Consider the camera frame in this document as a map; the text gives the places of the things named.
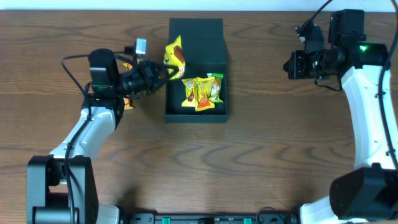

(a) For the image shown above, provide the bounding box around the yellow chocolate snack packet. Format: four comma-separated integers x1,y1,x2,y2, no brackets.
181,78,198,107

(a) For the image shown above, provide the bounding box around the yellow peanut butter snack packet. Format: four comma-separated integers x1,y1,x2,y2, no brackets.
195,77,215,111

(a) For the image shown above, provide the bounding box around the green Apollo snack packet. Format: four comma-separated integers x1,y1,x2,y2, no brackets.
207,73,224,103

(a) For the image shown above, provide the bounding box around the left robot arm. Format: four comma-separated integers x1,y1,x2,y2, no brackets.
26,47,180,223

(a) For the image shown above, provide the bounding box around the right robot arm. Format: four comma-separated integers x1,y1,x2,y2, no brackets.
283,41,397,223

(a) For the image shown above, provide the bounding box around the orange Lemond snack, far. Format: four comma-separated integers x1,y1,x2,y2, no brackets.
123,58,143,70

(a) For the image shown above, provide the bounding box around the orange lemond snack,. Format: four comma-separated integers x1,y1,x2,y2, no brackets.
123,97,134,110
123,58,143,70

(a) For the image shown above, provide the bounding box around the orange Lemond snack, near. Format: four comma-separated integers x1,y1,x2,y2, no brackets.
123,97,134,110

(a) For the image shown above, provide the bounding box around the dark green open box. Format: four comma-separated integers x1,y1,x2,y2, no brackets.
164,18,229,123

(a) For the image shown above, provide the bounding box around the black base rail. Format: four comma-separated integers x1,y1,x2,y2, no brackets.
119,211,300,224

